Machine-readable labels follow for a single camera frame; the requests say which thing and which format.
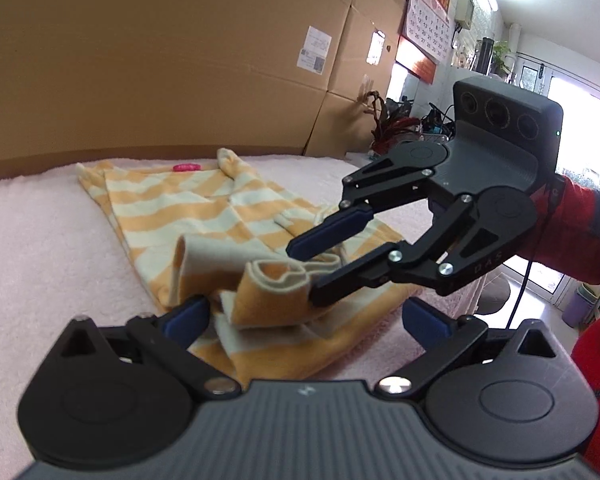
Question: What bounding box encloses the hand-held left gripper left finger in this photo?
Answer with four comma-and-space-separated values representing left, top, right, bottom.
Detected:
55, 296, 241, 401

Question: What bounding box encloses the wall calendar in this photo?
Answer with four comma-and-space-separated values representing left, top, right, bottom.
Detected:
400, 0, 456, 63

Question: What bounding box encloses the pale green plastic bin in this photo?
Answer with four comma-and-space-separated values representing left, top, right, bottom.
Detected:
582, 282, 600, 323

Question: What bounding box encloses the person's right forearm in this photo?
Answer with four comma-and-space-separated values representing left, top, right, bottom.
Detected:
500, 175, 600, 293

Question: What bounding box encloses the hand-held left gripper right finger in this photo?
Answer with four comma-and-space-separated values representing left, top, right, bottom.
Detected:
375, 296, 563, 402

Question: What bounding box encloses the pink fluffy blanket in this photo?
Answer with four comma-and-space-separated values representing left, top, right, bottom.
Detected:
0, 152, 486, 461

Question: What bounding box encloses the tangle of cables and devices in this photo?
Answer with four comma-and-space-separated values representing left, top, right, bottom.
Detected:
420, 102, 456, 138

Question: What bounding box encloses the orange red banner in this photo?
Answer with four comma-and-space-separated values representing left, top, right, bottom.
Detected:
395, 37, 438, 83

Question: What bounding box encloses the white wall box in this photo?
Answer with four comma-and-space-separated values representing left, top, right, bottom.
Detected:
454, 0, 476, 28

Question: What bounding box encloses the red leaf potted plant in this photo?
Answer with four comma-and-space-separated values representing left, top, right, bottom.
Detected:
362, 91, 423, 156

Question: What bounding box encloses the yellow white striped shirt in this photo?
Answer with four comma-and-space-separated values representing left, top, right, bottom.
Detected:
75, 147, 408, 381

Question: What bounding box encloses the grey floor mat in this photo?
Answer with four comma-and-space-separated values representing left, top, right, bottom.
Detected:
477, 272, 516, 316

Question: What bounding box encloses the torn white paper sticker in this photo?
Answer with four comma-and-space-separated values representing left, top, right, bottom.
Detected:
367, 30, 386, 66

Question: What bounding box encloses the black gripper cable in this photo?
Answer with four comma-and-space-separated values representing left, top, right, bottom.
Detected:
505, 180, 566, 331

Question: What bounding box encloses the white shipping label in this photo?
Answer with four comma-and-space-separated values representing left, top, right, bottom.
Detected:
297, 26, 331, 75

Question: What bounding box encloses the large cardboard box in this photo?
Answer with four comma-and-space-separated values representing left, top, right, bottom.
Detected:
0, 0, 413, 183

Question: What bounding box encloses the green potted plant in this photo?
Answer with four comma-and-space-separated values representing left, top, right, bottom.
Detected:
492, 42, 515, 78

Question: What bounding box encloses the purple plastic bin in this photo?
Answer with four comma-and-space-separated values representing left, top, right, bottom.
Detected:
562, 287, 588, 326

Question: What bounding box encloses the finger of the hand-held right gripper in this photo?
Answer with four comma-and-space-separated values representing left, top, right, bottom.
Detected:
307, 194, 486, 308
285, 150, 433, 261

